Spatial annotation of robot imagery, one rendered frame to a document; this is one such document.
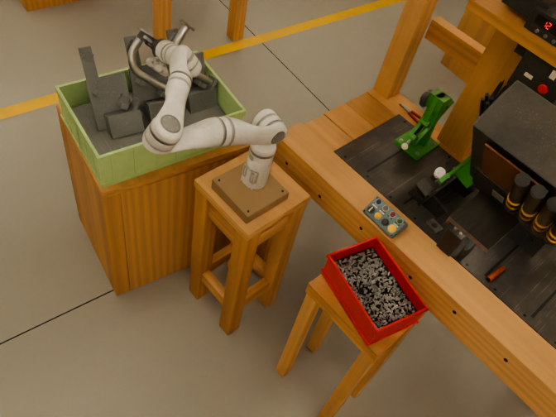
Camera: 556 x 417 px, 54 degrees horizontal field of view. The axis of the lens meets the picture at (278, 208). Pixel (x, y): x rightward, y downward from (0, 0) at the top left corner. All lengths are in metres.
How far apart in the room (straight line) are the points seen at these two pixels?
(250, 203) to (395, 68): 0.94
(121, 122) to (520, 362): 1.66
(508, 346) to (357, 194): 0.74
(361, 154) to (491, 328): 0.83
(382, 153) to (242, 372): 1.18
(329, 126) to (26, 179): 1.73
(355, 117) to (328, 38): 2.08
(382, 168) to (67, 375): 1.62
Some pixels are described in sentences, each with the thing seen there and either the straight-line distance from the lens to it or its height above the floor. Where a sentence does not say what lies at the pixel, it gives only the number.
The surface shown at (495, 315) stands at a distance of 2.02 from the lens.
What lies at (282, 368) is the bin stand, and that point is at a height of 0.08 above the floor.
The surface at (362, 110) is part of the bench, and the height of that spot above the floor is 0.88.
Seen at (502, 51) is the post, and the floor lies 1.38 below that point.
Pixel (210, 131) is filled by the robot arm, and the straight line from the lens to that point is 1.65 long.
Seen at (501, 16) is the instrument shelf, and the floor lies 1.54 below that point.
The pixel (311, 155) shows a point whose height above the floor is 0.90.
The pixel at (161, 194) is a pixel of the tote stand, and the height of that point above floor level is 0.66.
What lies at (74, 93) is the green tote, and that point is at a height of 0.91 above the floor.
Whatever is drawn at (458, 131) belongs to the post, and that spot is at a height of 0.99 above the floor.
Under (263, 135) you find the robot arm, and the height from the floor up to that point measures 1.22.
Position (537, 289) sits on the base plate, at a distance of 2.17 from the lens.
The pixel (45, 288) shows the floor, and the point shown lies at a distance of 2.87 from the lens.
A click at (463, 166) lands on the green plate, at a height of 1.17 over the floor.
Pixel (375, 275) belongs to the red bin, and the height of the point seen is 0.88.
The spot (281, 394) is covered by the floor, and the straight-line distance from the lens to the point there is 2.62.
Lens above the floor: 2.44
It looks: 51 degrees down
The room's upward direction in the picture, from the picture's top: 15 degrees clockwise
